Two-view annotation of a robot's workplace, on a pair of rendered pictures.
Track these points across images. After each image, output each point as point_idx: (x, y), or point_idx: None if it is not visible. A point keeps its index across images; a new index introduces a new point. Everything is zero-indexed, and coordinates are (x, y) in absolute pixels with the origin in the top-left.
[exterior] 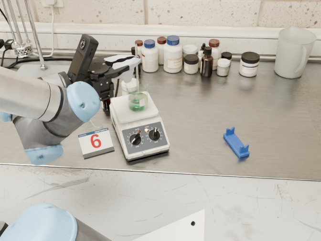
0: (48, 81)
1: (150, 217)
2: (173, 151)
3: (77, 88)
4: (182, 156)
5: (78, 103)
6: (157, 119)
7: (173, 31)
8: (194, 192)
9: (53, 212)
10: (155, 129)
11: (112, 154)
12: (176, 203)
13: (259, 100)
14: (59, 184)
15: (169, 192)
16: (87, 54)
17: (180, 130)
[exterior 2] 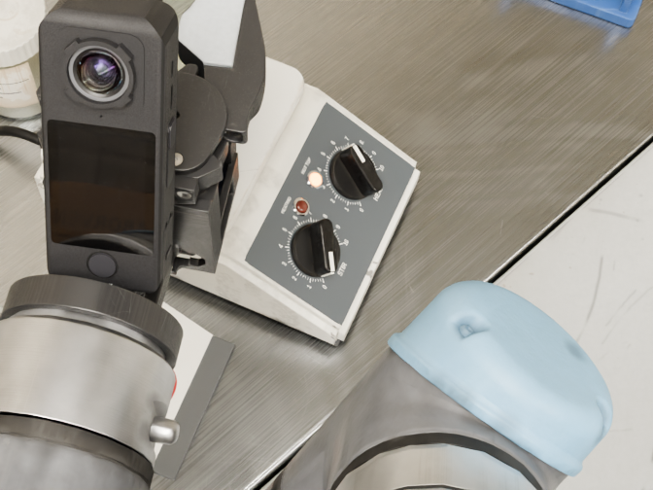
0: (85, 398)
1: (643, 472)
2: (425, 172)
3: (526, 367)
4: (473, 168)
5: (595, 431)
6: (311, 103)
7: None
8: (652, 266)
9: None
10: (357, 155)
11: (248, 370)
12: (650, 353)
13: None
14: None
15: (593, 336)
16: (167, 114)
17: (346, 68)
